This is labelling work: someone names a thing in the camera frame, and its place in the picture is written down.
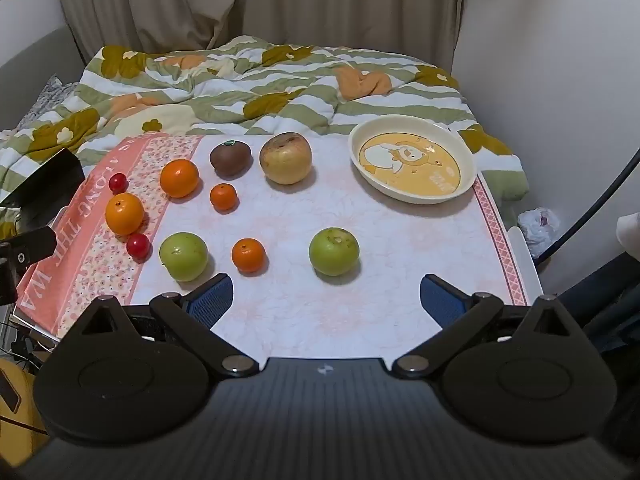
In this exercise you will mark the red cherry tomato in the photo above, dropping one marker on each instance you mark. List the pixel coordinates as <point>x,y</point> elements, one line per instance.
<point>118,182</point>
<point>138,246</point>

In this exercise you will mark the green striped floral blanket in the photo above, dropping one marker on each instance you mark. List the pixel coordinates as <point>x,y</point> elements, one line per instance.
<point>250,90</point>

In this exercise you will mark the yellow object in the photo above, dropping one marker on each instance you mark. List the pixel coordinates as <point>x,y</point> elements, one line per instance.
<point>17,400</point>

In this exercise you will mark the brown kiwi with green sticker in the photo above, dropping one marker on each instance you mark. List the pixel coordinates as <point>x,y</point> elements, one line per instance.
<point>230,159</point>

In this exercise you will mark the beige curtain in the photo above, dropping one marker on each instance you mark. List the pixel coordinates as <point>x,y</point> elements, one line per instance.
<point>200,0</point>

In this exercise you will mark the grey patterned pillow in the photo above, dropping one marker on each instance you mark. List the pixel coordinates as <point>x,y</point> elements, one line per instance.
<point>50,97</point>

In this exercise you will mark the green apple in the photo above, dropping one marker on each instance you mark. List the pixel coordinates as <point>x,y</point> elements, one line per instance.
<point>183,256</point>
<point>334,251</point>

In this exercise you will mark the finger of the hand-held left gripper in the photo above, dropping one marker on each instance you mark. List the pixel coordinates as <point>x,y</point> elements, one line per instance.
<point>35,249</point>

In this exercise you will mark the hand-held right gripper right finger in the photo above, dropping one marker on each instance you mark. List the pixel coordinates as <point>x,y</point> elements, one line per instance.
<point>440,302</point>

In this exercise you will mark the pink floral tablecloth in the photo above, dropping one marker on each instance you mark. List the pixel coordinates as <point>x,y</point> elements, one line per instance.
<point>300,220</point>

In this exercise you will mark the cream plate with cartoon print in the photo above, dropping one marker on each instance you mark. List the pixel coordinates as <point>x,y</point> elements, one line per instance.
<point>411,162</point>

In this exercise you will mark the small tangerine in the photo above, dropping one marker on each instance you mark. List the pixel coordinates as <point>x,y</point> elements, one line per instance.
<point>248,255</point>
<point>223,196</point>

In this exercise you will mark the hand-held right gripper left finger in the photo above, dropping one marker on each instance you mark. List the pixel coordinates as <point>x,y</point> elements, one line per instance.
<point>214,300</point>

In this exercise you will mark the large orange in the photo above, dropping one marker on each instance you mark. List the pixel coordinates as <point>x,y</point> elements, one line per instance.
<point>124,213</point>
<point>180,178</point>

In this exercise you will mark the grey headboard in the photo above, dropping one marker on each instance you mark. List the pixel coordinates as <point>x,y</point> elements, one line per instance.
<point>27,60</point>

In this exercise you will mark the white plastic bag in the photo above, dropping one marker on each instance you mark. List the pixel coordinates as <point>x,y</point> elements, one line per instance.
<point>539,225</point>

